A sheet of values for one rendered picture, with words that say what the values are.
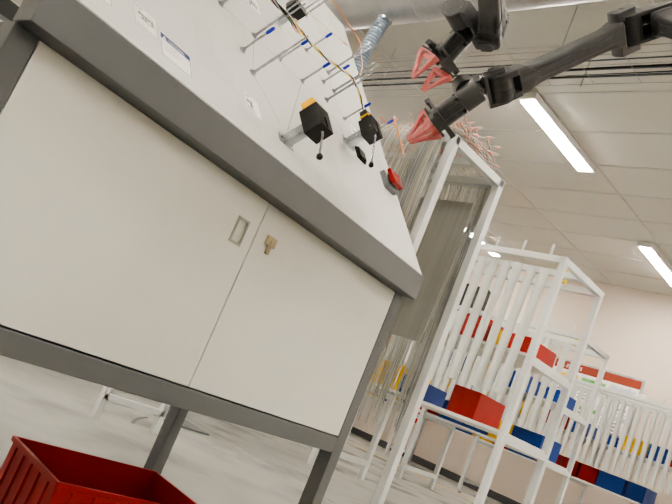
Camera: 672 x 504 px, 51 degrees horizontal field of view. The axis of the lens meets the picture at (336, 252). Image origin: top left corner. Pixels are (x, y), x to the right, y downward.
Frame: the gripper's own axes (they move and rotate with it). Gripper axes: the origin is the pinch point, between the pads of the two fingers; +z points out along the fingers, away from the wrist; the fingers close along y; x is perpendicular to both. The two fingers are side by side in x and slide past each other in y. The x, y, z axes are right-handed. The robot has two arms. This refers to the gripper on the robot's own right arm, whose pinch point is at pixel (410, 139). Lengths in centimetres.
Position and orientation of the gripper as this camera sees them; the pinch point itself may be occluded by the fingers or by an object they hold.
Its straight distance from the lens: 174.3
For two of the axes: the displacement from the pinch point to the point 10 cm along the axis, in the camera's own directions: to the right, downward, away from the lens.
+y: -5.5, -4.5, -7.1
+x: 2.7, 7.1, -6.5
